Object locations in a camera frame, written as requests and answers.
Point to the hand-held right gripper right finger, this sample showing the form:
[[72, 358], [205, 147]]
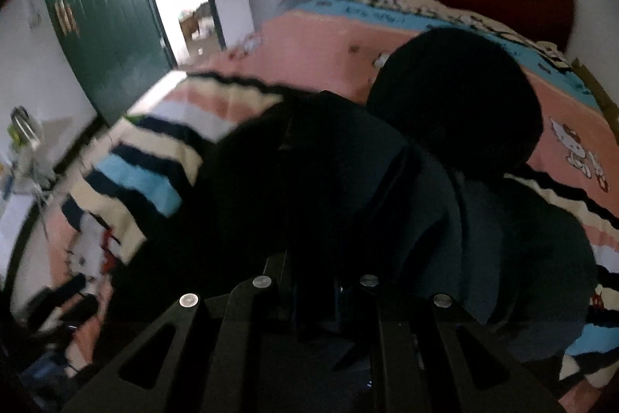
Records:
[[344, 301]]

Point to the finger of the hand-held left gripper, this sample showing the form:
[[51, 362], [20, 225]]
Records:
[[77, 311], [58, 292]]

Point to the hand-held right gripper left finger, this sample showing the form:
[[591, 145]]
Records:
[[280, 297]]

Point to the dark navy large garment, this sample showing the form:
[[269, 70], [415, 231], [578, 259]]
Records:
[[348, 180]]

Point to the white green stand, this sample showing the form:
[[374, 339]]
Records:
[[26, 142]]

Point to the pink striped cartoon printed blanket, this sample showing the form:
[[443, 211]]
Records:
[[314, 45]]

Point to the green door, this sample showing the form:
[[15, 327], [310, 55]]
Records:
[[101, 21]]

